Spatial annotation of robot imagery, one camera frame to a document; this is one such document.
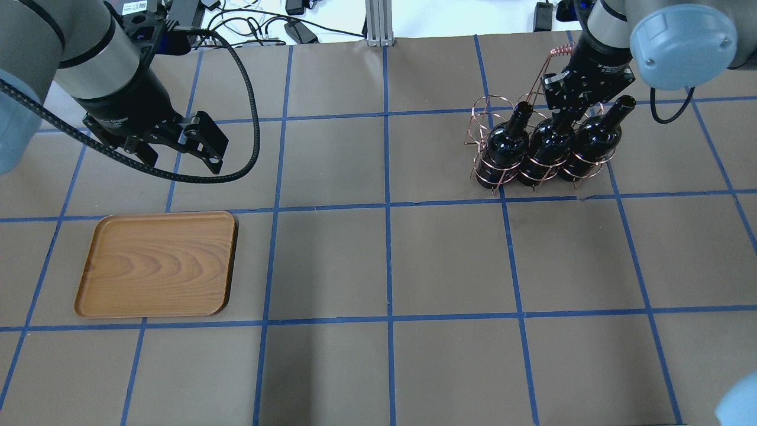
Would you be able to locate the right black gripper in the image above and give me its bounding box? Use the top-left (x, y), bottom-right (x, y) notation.
top-left (542, 33), bottom-right (635, 112)

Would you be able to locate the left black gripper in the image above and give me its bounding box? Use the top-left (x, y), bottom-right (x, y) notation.
top-left (83, 71), bottom-right (229, 175)

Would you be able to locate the dark wine bottle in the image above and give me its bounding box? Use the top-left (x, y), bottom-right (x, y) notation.
top-left (558, 95), bottom-right (636, 184)
top-left (475, 101), bottom-right (533, 191)
top-left (516, 108), bottom-right (582, 188)

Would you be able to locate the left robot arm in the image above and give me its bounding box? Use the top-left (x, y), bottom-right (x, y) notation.
top-left (2, 1), bottom-right (229, 183)

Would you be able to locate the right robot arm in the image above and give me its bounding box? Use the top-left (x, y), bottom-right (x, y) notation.
top-left (541, 1), bottom-right (756, 112)

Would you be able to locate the wooden tray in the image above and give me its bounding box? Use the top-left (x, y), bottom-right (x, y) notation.
top-left (73, 211), bottom-right (238, 319)

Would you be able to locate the black power adapter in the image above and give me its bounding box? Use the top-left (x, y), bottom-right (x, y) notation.
top-left (284, 21), bottom-right (319, 45)

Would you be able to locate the copper wire bottle basket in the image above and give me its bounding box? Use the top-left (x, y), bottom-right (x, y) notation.
top-left (467, 41), bottom-right (635, 191)

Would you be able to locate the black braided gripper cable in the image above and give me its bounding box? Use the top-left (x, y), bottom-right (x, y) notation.
top-left (0, 24), bottom-right (261, 184)

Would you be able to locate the aluminium frame post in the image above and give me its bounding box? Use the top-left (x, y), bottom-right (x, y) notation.
top-left (365, 0), bottom-right (395, 47)

